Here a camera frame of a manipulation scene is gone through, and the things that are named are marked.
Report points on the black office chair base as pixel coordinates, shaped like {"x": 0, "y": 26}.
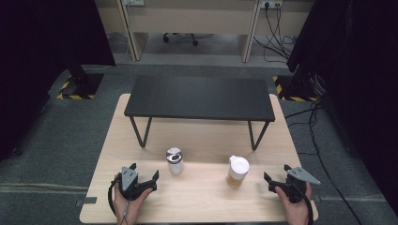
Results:
{"x": 191, "y": 38}

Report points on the glass shaker with metal lid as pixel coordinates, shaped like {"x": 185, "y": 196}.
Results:
{"x": 175, "y": 162}

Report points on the white-lidded jar with orange contents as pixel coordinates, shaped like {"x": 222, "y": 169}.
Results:
{"x": 237, "y": 172}

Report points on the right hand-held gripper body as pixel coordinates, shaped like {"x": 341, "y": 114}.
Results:
{"x": 294, "y": 184}

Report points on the white wall power outlet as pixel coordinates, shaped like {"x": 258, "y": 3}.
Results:
{"x": 270, "y": 3}

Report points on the beige office desk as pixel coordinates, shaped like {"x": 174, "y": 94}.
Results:
{"x": 187, "y": 18}

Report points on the black curtain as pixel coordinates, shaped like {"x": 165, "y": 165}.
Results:
{"x": 47, "y": 62}
{"x": 359, "y": 62}

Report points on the person's right hand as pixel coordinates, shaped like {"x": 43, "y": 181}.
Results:
{"x": 294, "y": 212}

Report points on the person's left hand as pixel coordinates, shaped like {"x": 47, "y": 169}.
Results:
{"x": 131, "y": 207}

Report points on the black stand with hazard-striped base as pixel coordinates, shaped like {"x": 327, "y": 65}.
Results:
{"x": 79, "y": 84}
{"x": 297, "y": 90}

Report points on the black shelf with metal legs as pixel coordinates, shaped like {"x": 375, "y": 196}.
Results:
{"x": 200, "y": 97}

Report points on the grey floor tape strip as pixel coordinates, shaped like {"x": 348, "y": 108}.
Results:
{"x": 87, "y": 201}

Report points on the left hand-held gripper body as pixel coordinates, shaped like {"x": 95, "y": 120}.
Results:
{"x": 129, "y": 179}

